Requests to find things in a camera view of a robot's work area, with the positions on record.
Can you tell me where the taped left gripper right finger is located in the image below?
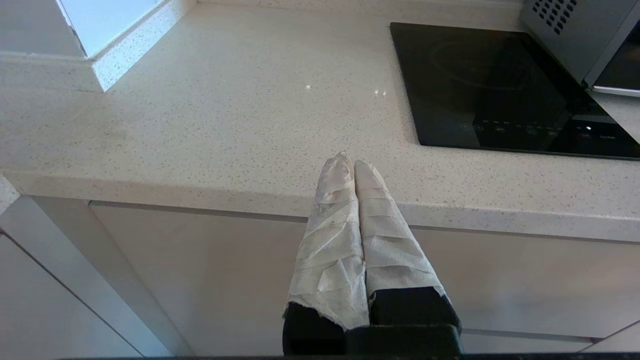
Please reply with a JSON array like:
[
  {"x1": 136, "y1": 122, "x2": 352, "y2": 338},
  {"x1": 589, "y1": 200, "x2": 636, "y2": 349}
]
[{"x1": 354, "y1": 160, "x2": 462, "y2": 327}]

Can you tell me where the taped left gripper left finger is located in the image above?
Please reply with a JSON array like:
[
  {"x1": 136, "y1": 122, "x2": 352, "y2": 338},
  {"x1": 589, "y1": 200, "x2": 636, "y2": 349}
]
[{"x1": 282, "y1": 152, "x2": 371, "y2": 356}]

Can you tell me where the silver black microwave oven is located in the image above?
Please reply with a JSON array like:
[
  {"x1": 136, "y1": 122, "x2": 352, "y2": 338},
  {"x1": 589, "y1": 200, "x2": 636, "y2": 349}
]
[{"x1": 519, "y1": 0, "x2": 640, "y2": 86}]

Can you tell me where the white wide cabinet front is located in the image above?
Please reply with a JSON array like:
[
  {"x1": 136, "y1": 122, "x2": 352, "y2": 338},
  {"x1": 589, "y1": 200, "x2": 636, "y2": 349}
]
[{"x1": 89, "y1": 201, "x2": 640, "y2": 346}]

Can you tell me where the white low drawer front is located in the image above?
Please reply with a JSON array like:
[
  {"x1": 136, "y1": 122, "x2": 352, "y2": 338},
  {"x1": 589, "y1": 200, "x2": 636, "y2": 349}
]
[{"x1": 460, "y1": 320, "x2": 640, "y2": 354}]

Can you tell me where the black glass induction cooktop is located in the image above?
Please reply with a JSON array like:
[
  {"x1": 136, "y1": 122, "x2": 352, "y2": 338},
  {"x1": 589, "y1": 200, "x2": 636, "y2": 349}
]
[{"x1": 390, "y1": 22, "x2": 640, "y2": 162}]

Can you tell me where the white cabinet corner panel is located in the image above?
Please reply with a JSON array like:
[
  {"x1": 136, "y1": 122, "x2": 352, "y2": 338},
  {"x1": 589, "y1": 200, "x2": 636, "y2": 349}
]
[{"x1": 0, "y1": 196, "x2": 195, "y2": 357}]

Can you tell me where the white cabinet door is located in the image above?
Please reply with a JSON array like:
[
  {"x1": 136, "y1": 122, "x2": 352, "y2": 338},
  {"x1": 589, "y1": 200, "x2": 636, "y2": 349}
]
[{"x1": 0, "y1": 232, "x2": 143, "y2": 357}]

